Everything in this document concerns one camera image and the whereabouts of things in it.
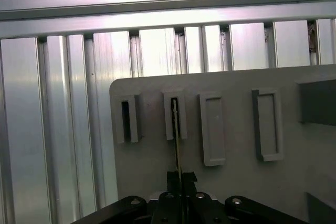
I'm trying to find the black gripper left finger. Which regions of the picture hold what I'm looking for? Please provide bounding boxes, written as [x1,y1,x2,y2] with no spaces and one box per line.
[75,170,182,224]

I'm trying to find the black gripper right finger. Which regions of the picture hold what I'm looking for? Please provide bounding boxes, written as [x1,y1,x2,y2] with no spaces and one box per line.
[182,171,310,224]

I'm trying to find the grey parts rack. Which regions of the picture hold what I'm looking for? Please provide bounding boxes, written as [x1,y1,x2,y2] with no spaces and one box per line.
[109,63,336,224]

